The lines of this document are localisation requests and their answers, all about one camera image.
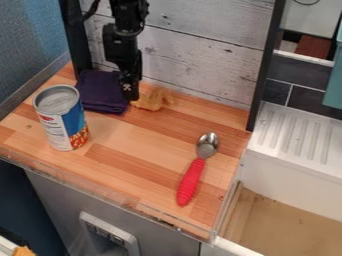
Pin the blue and white can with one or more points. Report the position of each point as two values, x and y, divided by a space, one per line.
62 116

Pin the purple cloth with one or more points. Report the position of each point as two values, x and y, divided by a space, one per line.
101 91

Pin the black frame post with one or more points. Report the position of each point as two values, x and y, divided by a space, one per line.
265 66
76 36

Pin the white toy sink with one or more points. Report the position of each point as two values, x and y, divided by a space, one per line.
294 146

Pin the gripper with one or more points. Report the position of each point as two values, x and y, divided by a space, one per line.
121 50

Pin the yellow toy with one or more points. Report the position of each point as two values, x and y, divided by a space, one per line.
152 98

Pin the teal cabinet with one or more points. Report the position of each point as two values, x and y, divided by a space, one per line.
335 76

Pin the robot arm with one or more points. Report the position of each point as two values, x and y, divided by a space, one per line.
129 13

